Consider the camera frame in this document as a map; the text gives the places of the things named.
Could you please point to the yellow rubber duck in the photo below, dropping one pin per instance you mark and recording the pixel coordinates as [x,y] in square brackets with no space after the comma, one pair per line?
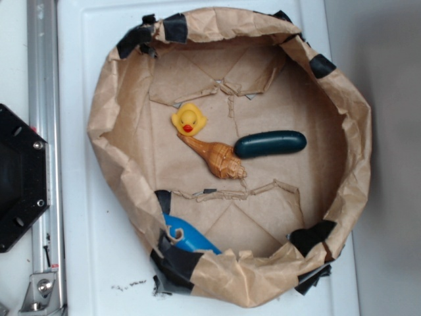
[189,120]

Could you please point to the brown spiral conch shell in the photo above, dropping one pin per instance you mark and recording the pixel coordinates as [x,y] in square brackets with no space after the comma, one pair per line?
[219,157]

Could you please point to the brown paper bag bin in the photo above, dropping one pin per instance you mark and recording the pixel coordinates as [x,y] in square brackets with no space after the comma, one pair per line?
[248,73]

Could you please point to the dark teal oblong capsule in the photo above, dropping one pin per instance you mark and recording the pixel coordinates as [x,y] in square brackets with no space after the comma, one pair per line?
[270,143]

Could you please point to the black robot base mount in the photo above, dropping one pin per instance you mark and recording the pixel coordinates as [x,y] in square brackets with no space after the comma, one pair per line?
[23,178]

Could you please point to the aluminium extrusion rail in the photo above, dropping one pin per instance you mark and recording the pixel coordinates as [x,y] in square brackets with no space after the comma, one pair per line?
[44,115]

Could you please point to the metal corner bracket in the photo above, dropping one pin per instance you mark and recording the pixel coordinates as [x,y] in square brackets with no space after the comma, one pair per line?
[42,296]

